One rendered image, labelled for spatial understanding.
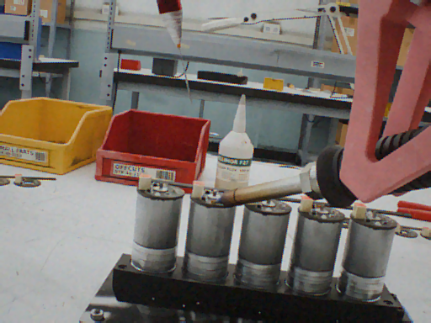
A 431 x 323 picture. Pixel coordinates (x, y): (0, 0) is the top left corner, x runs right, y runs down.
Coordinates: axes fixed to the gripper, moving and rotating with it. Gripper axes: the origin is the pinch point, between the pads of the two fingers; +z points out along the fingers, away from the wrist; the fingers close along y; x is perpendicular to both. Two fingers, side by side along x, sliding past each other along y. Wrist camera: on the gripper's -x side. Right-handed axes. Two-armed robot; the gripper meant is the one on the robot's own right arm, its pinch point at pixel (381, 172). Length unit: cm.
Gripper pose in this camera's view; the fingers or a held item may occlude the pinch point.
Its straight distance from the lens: 18.8
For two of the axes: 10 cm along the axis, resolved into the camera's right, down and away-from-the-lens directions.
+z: -4.2, 7.5, 5.1
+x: 5.2, 6.6, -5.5
